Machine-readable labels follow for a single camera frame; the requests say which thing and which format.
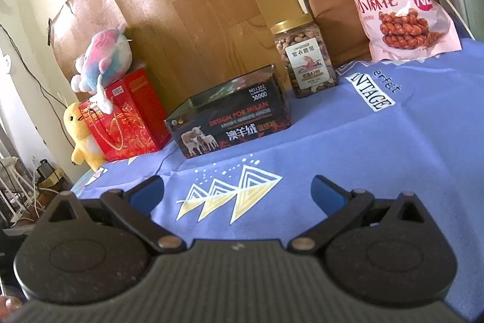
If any pastel plush dolphin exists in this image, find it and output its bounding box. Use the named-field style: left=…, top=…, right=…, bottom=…
left=70, top=24, right=133, bottom=112

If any red gift box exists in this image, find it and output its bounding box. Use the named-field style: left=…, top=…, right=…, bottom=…
left=77, top=68, right=172, bottom=162

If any clear nut jar gold lid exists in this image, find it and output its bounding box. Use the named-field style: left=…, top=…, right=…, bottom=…
left=270, top=13, right=338, bottom=99

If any blue printed cloth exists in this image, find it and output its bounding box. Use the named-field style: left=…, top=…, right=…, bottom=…
left=70, top=39, right=484, bottom=323

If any brown chair back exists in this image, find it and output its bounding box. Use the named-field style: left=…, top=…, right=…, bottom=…
left=302, top=0, right=439, bottom=64

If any black printed cardboard box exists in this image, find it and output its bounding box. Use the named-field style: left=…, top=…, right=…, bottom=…
left=164, top=64, right=293, bottom=160

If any black wall cable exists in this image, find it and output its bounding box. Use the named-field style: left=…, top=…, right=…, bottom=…
left=0, top=24, right=72, bottom=142

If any person's left hand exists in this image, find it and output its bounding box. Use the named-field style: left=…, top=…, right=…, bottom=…
left=0, top=295, right=24, bottom=313

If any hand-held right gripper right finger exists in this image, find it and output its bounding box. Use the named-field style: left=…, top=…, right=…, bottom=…
left=289, top=173, right=438, bottom=254

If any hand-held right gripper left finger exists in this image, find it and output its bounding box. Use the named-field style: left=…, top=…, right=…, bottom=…
left=38, top=175, right=188, bottom=254

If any wooden board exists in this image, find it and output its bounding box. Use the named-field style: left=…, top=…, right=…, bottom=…
left=49, top=0, right=309, bottom=112

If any yellow plush duck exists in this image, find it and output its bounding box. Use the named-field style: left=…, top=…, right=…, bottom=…
left=62, top=101, right=107, bottom=171

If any wooden stool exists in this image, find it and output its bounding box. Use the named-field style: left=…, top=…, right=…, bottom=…
left=36, top=168, right=73, bottom=207

